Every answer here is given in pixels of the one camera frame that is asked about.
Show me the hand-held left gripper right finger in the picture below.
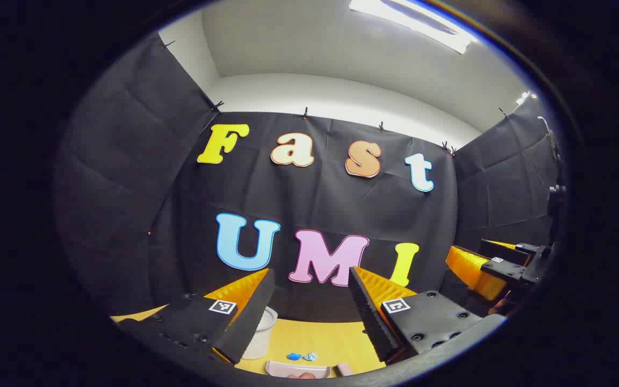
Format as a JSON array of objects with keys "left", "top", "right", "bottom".
[{"left": 347, "top": 266, "right": 508, "bottom": 367}]

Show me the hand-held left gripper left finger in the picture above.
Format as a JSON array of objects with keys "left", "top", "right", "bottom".
[{"left": 111, "top": 268, "right": 276, "bottom": 366}]

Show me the white garbage bin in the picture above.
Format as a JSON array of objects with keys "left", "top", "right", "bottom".
[{"left": 242, "top": 306, "right": 278, "bottom": 360}]

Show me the lilac plastic dustpan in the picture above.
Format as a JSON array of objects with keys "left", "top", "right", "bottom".
[{"left": 265, "top": 361, "right": 332, "bottom": 379}]

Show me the wooden desktop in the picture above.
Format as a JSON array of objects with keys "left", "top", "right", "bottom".
[{"left": 111, "top": 305, "right": 391, "bottom": 378}]

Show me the ceiling light panel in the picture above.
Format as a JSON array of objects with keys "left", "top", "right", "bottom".
[{"left": 349, "top": 0, "right": 478, "bottom": 55}]

